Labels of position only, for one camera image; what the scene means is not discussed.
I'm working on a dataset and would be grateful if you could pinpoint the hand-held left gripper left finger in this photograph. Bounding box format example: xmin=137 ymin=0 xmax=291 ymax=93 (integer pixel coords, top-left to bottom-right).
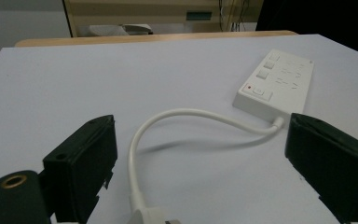
xmin=42 ymin=114 xmax=118 ymax=224

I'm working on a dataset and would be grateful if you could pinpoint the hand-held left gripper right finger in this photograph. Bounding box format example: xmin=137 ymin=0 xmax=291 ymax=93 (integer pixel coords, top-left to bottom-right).
xmin=284 ymin=112 xmax=358 ymax=224

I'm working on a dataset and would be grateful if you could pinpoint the white power cable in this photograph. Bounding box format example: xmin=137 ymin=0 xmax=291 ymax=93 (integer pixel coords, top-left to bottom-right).
xmin=127 ymin=107 xmax=285 ymax=216

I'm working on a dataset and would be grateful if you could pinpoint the white power strip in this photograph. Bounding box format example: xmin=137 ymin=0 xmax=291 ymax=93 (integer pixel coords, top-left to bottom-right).
xmin=232 ymin=49 xmax=315 ymax=124

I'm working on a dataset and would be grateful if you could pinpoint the wooden table edge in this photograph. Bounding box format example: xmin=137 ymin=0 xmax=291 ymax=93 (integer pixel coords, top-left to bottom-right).
xmin=14 ymin=29 xmax=299 ymax=49

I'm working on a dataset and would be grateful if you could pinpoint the beige cabinet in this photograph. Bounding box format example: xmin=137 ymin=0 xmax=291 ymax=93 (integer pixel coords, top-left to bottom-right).
xmin=62 ymin=0 xmax=265 ymax=38

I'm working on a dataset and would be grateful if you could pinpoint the green label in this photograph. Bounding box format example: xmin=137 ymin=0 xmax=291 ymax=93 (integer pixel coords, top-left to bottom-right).
xmin=186 ymin=10 xmax=213 ymax=21

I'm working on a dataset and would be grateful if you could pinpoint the bundle of hanging cables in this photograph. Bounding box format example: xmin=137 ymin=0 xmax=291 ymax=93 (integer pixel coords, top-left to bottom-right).
xmin=218 ymin=0 xmax=250 ymax=33

